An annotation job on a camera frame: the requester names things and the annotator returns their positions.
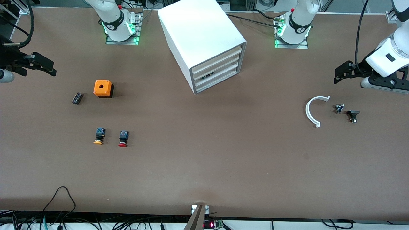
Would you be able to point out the grey plastic compartment tray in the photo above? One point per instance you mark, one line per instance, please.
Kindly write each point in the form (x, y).
(198, 32)

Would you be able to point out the circuit board with red LED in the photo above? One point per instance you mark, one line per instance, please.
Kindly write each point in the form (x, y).
(213, 225)

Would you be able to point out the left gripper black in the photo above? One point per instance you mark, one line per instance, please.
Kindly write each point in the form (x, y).
(360, 69)

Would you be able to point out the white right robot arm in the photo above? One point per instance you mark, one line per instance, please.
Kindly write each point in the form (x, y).
(115, 19)

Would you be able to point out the orange button box black base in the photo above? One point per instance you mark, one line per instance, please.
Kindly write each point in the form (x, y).
(102, 87)

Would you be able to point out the small black contact block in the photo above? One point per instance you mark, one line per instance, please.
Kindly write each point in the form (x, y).
(77, 98)

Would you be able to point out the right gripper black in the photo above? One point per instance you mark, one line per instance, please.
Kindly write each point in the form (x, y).
(9, 58)

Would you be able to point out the black push switch component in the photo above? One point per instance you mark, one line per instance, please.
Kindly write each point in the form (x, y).
(353, 113)

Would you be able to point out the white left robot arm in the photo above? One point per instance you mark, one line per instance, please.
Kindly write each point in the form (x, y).
(297, 25)

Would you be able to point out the green mushroom push button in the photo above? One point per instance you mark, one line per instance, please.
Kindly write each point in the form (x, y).
(208, 75)

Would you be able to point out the aluminium frame profile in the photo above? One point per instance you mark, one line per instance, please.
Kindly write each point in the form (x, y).
(391, 16)
(14, 6)

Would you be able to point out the aluminium arm base plate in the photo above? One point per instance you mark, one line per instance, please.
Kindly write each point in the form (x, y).
(305, 45)
(138, 28)

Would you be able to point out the yellow mushroom push button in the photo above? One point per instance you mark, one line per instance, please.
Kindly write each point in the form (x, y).
(99, 135)

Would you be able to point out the red mushroom push button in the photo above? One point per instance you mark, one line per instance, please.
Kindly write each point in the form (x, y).
(123, 136)

